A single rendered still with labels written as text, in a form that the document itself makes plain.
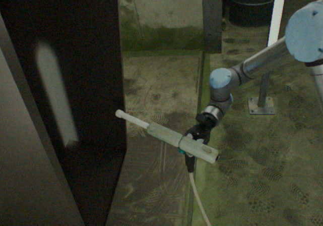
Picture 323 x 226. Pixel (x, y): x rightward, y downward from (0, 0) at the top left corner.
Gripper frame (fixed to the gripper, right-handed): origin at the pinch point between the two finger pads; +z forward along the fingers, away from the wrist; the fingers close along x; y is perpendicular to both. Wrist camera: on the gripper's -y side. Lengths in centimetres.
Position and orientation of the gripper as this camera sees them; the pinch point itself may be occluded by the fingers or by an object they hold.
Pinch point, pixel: (187, 151)
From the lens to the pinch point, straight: 107.0
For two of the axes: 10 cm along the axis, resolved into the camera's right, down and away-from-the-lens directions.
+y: 0.8, 6.7, 7.4
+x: -8.4, -3.5, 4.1
